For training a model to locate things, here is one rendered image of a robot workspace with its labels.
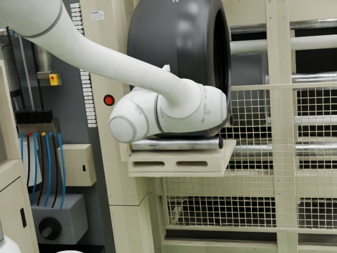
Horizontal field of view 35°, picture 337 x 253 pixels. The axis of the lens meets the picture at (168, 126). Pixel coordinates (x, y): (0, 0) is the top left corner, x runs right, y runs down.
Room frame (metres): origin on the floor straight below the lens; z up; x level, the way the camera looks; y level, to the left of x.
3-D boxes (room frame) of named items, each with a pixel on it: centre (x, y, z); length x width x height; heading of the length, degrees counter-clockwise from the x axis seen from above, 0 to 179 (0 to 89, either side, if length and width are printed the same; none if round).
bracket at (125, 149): (2.08, 0.12, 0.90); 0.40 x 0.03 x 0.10; 164
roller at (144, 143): (1.90, -0.02, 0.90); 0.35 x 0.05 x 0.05; 74
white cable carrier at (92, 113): (2.08, 0.29, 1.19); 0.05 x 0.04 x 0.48; 164
